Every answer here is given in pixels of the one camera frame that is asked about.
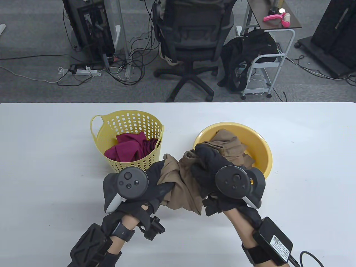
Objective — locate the white power strip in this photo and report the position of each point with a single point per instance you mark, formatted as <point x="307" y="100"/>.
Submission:
<point x="83" y="71"/>

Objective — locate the grey handheld controller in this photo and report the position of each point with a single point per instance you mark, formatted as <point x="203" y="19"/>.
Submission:
<point x="232" y="182"/>
<point x="130" y="180"/>

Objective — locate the grey metal desk leg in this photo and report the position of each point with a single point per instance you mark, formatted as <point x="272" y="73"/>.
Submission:
<point x="123" y="41"/>

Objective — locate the black computer tower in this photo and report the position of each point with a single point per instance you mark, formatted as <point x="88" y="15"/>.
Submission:
<point x="91" y="27"/>

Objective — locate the small black device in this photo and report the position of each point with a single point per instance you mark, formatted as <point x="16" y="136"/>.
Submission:
<point x="274" y="11"/>

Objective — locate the maroon shorts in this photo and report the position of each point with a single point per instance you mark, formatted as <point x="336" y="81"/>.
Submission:
<point x="125" y="150"/>

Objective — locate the black wrist band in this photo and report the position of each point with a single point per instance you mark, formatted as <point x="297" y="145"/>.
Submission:
<point x="123" y="233"/>

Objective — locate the tan shorts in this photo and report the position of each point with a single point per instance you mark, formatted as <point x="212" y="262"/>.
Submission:
<point x="183" y="192"/>
<point x="233" y="150"/>

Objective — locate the person's left hand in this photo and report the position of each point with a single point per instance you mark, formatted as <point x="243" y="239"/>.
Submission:
<point x="155" y="192"/>

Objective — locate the black wheeled cabinet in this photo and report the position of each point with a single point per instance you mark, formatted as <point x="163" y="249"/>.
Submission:
<point x="333" y="27"/>

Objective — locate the white cart with brown top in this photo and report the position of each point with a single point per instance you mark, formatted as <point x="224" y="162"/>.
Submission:
<point x="260" y="12"/>

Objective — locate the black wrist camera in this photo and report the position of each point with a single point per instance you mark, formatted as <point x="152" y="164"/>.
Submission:
<point x="210" y="207"/>
<point x="154" y="229"/>

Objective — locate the beige bag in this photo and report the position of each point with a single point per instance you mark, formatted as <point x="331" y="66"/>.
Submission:
<point x="169" y="59"/>

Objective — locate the person's right forearm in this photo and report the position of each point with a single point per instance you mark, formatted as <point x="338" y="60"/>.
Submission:
<point x="239" y="225"/>

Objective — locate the white desk foot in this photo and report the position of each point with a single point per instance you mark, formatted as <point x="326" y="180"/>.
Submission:
<point x="2" y="29"/>

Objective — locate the person's left forearm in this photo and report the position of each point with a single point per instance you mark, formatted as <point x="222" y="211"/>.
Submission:
<point x="130" y="221"/>

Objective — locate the black forearm brace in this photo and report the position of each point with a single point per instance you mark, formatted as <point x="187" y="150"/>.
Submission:
<point x="89" y="244"/>

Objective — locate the black battery box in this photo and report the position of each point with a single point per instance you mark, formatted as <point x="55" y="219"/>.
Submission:
<point x="274" y="239"/>

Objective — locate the black braided controller tether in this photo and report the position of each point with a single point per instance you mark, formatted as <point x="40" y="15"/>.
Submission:
<point x="254" y="217"/>

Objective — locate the yellow plastic basin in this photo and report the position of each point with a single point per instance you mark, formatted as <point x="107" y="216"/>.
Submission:
<point x="258" y="150"/>

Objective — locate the black backpack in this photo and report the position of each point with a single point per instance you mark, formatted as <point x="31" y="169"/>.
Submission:
<point x="250" y="47"/>

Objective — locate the yellow perforated plastic basket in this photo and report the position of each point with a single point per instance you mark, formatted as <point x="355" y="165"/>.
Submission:
<point x="98" y="139"/>

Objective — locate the black office chair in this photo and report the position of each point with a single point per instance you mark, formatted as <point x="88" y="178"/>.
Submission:
<point x="192" y="41"/>

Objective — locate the person's right hand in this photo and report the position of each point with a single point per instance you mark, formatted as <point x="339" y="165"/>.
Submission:
<point x="205" y="172"/>

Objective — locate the pink handheld tool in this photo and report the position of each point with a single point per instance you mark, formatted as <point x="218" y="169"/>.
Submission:
<point x="274" y="17"/>

